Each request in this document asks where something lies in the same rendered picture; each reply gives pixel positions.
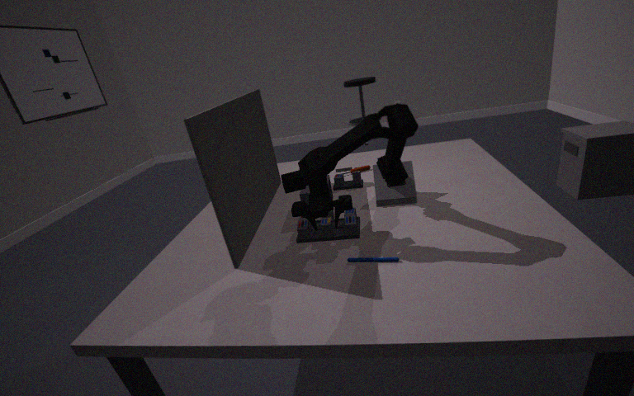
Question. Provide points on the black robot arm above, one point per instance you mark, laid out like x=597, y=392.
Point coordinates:
x=318, y=163

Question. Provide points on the orange-handled screwdriver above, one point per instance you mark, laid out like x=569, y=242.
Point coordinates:
x=361, y=169

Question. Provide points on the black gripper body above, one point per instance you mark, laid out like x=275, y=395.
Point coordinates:
x=299, y=208

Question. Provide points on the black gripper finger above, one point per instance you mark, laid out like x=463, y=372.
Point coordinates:
x=337, y=214
x=312, y=221

